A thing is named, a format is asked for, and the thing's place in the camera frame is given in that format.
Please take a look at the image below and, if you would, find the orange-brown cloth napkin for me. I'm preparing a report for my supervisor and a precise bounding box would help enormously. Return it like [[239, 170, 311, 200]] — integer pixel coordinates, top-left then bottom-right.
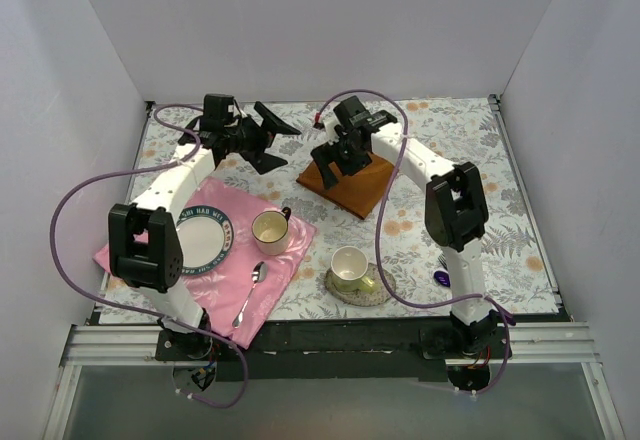
[[297, 155, 393, 220]]

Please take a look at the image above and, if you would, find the purple fork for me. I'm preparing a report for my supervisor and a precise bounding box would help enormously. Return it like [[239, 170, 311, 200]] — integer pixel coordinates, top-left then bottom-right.
[[438, 254, 448, 269]]

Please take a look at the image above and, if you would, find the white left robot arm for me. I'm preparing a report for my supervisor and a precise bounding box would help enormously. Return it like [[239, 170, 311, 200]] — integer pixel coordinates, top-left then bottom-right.
[[108, 94, 299, 360]]

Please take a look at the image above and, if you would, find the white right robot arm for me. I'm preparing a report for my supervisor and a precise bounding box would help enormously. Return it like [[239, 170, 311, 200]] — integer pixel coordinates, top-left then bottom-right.
[[311, 89, 501, 358]]

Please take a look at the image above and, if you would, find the pink floral placemat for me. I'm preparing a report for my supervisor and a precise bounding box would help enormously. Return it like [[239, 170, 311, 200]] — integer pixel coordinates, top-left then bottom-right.
[[93, 174, 319, 350]]

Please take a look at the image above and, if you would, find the white plate green rim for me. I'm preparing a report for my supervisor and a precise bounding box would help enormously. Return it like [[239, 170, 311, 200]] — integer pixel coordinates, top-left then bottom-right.
[[176, 205, 234, 276]]

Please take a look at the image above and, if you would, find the silver spoon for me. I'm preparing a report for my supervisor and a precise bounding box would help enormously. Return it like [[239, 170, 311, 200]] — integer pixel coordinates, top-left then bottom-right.
[[232, 261, 268, 329]]

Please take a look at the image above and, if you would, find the pale green teacup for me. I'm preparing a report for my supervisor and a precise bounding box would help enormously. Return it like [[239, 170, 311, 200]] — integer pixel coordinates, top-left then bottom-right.
[[330, 246, 376, 293]]

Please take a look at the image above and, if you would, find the floral patterned tablecloth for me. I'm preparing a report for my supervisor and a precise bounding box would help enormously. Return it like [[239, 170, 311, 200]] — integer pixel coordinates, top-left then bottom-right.
[[98, 97, 561, 325]]

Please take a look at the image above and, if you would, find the woven round saucer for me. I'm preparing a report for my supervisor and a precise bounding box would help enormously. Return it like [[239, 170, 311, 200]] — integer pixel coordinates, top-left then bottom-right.
[[324, 263, 391, 308]]

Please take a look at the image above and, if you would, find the purple spoon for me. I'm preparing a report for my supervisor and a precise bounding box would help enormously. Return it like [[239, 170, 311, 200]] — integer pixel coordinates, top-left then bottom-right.
[[433, 270, 451, 288]]

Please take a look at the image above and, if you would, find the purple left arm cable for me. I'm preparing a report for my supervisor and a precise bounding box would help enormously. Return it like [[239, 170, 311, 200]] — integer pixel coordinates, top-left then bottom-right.
[[49, 103, 249, 407]]

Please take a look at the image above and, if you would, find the cream mug black handle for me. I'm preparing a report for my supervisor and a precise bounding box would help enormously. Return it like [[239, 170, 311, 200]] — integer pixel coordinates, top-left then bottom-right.
[[251, 207, 291, 256]]

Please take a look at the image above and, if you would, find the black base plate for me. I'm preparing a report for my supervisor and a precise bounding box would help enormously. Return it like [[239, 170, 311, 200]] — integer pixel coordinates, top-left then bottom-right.
[[154, 317, 514, 384]]

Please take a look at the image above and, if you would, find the aluminium frame rail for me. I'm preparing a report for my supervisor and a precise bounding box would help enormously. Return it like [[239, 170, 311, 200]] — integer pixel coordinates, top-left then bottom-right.
[[44, 319, 625, 439]]

